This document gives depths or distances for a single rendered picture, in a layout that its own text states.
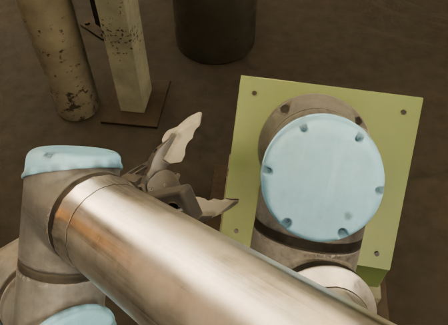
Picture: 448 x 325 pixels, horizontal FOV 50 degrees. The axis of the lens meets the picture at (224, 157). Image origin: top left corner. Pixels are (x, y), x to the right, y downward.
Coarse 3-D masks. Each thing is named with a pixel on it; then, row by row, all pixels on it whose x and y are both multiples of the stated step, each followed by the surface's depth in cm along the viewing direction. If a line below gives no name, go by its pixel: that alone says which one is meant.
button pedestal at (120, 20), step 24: (96, 0) 109; (120, 0) 108; (120, 24) 113; (120, 48) 119; (144, 48) 129; (120, 72) 125; (144, 72) 131; (120, 96) 132; (144, 96) 134; (120, 120) 134; (144, 120) 134
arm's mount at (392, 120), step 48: (240, 96) 84; (288, 96) 83; (336, 96) 82; (384, 96) 81; (240, 144) 85; (384, 144) 82; (240, 192) 87; (384, 192) 83; (240, 240) 88; (384, 240) 85
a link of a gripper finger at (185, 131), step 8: (200, 112) 70; (192, 120) 69; (200, 120) 70; (176, 128) 69; (184, 128) 68; (192, 128) 69; (168, 136) 71; (184, 136) 68; (192, 136) 69; (176, 144) 68; (184, 144) 68; (168, 152) 67; (176, 152) 68; (184, 152) 68; (168, 160) 67; (176, 160) 68
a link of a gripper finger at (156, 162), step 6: (168, 138) 68; (174, 138) 67; (162, 144) 67; (168, 144) 67; (156, 150) 67; (162, 150) 66; (168, 150) 67; (150, 156) 67; (156, 156) 66; (162, 156) 66; (150, 162) 66; (156, 162) 66; (162, 162) 67; (168, 162) 67; (150, 168) 66; (156, 168) 66; (162, 168) 67; (144, 174) 66; (150, 174) 66
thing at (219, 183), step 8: (216, 168) 122; (224, 168) 122; (216, 176) 121; (224, 176) 121; (216, 184) 119; (224, 184) 119; (216, 192) 118; (224, 192) 118; (216, 216) 114; (208, 224) 112; (216, 224) 112; (384, 280) 104; (384, 288) 103; (384, 296) 101; (384, 304) 100; (384, 312) 99
